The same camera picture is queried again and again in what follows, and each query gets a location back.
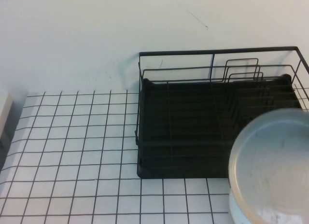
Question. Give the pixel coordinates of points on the light blue round plate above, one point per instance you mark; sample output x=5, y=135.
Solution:
x=237, y=209

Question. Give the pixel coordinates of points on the black plastic drip tray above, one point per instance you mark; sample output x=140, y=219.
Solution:
x=193, y=101

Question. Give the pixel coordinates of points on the white black-grid tablecloth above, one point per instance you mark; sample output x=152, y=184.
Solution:
x=72, y=137

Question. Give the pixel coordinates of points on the grey-white round plate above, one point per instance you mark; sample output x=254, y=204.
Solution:
x=275, y=166

